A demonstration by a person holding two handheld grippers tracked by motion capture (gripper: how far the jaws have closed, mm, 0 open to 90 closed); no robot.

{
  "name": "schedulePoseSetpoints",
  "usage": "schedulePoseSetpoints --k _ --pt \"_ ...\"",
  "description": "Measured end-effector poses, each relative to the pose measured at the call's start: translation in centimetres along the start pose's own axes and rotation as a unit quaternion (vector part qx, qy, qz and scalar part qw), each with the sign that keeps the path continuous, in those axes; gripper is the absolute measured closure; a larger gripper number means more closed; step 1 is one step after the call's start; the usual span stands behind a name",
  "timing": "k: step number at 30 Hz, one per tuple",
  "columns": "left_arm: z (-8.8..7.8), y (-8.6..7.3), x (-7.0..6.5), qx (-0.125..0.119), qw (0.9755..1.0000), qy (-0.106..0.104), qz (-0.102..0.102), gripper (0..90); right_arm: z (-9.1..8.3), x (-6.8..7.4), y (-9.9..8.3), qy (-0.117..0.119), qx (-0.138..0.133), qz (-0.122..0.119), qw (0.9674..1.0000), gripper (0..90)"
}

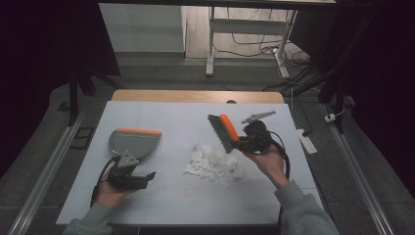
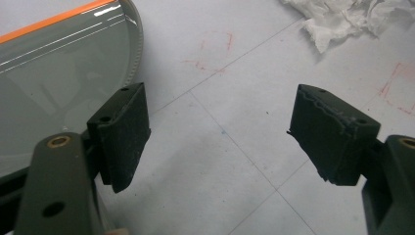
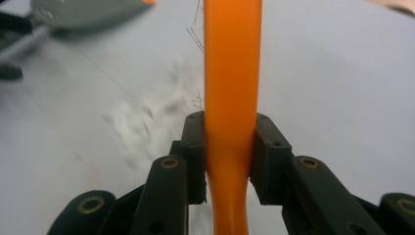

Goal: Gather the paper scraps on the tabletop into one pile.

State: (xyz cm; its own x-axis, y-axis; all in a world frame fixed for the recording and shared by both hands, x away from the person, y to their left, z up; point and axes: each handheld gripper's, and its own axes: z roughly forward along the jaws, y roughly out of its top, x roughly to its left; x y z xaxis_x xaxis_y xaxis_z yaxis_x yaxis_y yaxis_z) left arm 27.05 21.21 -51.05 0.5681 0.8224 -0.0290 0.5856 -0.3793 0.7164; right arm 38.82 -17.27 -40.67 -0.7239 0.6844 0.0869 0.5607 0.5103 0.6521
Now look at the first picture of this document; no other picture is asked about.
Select pale table cover board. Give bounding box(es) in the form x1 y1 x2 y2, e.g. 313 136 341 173
56 100 324 227

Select person's right hand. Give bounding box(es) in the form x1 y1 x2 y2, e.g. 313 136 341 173
242 144 291 190

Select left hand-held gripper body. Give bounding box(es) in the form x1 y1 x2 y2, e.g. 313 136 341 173
107 149 150 191

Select bunch of black floor cables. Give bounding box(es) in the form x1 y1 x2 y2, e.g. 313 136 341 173
213 8 312 68

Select grey dustpan with orange edge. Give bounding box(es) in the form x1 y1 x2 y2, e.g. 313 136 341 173
108 127 163 162

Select person's left hand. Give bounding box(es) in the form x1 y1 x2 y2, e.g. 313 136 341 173
95 169 132 211

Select white paper scraps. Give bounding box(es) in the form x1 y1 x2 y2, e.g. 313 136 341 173
182 142 245 188

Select black power strip cable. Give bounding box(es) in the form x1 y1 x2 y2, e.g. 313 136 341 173
289 85 315 137

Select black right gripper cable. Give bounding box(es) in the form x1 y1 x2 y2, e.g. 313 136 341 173
267 129 292 181

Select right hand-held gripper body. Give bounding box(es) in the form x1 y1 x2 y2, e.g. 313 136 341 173
240 110 277 155

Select small white adapter with cable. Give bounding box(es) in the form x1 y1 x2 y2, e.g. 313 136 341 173
324 105 346 123

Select white cabinet panel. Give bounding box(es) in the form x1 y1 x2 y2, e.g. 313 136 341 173
98 3 188 54

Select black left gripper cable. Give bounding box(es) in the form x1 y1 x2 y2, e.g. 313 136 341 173
90 155 121 209

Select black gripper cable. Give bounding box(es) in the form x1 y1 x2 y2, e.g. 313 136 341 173
90 155 121 209
267 129 292 181

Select aluminium rail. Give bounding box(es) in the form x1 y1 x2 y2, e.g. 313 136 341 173
7 110 88 235
320 103 396 235

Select black metal stand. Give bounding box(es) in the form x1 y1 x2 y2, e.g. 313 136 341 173
66 63 125 127
287 14 378 135

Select orange brush with grey bristles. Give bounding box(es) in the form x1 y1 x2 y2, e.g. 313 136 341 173
207 113 245 155

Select dark curtain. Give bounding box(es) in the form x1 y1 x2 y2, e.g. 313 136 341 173
0 0 121 180
336 0 415 192

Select wooden table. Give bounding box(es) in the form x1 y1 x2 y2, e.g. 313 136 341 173
111 89 286 105

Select white desk frame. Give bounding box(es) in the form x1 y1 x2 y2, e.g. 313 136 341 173
205 6 299 79

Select white power strip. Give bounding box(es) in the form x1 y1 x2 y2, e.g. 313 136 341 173
296 128 318 156

